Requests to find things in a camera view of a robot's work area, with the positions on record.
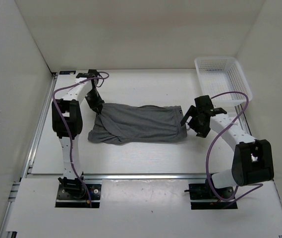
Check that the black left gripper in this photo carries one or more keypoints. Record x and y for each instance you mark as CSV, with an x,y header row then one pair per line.
x,y
98,104

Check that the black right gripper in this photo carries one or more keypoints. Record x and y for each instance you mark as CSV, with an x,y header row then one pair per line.
x,y
202,131

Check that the grey cotton shorts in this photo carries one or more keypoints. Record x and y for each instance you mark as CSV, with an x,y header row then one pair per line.
x,y
119,124

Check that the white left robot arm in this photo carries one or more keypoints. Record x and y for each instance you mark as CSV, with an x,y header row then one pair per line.
x,y
67,121

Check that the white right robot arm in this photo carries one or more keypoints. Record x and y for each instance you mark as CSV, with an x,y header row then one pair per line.
x,y
252,159

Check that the blue corner label sticker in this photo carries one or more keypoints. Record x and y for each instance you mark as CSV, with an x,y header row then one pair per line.
x,y
70,72

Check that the white perforated plastic basket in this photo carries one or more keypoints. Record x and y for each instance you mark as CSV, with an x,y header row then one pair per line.
x,y
223,78

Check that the aluminium front frame rail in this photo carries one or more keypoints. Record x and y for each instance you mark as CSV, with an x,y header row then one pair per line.
x,y
144,176

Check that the aluminium left frame rail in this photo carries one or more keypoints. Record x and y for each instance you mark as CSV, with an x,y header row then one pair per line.
x,y
28,159

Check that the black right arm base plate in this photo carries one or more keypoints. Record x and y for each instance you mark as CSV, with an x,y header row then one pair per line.
x,y
202,198

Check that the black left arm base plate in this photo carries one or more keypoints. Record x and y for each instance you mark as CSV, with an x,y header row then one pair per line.
x,y
64,199

